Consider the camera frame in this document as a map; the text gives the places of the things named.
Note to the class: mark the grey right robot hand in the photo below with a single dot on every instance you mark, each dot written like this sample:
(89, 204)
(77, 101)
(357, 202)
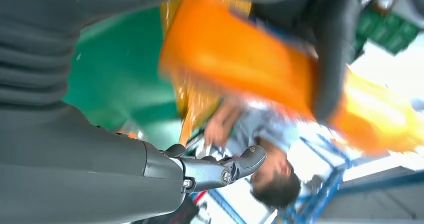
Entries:
(82, 169)

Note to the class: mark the person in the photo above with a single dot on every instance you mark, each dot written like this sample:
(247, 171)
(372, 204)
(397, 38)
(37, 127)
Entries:
(265, 130)

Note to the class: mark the green table mat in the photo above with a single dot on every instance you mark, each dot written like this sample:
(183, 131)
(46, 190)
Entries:
(116, 77)

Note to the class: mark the blue metal rack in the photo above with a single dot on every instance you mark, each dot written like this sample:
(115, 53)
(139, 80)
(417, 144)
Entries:
(324, 196)

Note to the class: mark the green plastic crate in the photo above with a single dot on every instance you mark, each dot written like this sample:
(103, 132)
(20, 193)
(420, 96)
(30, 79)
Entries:
(387, 30)

